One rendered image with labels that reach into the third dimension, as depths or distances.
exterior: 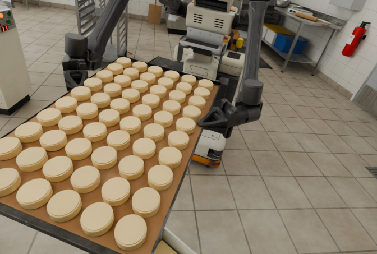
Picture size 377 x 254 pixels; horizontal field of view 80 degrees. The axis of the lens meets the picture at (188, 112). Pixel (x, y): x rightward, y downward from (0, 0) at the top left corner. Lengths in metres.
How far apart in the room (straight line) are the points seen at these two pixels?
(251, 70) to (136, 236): 0.58
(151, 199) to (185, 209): 1.19
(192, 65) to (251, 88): 0.88
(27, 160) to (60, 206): 0.13
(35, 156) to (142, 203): 0.24
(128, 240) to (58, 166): 0.20
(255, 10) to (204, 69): 0.71
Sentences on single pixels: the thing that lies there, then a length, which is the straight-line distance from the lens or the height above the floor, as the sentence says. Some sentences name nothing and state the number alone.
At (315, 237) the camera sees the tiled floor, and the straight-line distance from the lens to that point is 1.87.
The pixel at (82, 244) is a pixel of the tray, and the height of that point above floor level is 0.96.
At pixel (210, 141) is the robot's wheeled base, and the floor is 0.28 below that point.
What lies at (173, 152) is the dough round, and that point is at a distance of 0.50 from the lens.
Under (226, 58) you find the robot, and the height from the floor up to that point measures 0.81.
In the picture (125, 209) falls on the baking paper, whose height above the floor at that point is 0.96.
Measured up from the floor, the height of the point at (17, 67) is 0.38.
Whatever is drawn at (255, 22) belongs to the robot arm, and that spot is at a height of 1.21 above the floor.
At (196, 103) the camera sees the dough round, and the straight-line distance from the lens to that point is 0.65.
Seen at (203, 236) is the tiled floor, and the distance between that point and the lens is 1.55.
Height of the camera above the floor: 1.34
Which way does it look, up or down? 33 degrees down
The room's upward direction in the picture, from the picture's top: 11 degrees clockwise
